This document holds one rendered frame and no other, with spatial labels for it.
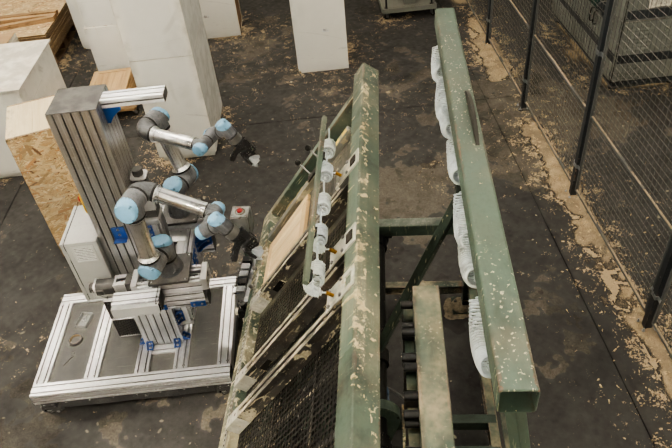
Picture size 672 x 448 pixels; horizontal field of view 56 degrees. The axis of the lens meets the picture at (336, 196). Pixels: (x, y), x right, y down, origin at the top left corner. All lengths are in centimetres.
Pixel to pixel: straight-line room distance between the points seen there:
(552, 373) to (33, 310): 377
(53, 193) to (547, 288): 370
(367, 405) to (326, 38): 572
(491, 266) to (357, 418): 58
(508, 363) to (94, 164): 243
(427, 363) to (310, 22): 548
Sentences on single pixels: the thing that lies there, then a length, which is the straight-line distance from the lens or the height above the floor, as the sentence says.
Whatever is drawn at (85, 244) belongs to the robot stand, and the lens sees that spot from 381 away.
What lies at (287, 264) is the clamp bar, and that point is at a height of 127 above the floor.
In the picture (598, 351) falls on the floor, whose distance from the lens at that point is 460.
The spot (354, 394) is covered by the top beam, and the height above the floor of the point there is 192.
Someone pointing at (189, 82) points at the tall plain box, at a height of 83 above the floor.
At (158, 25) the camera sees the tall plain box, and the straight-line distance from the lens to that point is 569.
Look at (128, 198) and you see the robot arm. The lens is 322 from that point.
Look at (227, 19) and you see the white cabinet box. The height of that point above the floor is 23.
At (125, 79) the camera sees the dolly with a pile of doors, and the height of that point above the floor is 31.
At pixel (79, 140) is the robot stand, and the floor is 186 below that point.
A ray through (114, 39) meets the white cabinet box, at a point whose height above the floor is 56.
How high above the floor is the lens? 357
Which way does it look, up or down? 40 degrees down
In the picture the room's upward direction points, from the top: 6 degrees counter-clockwise
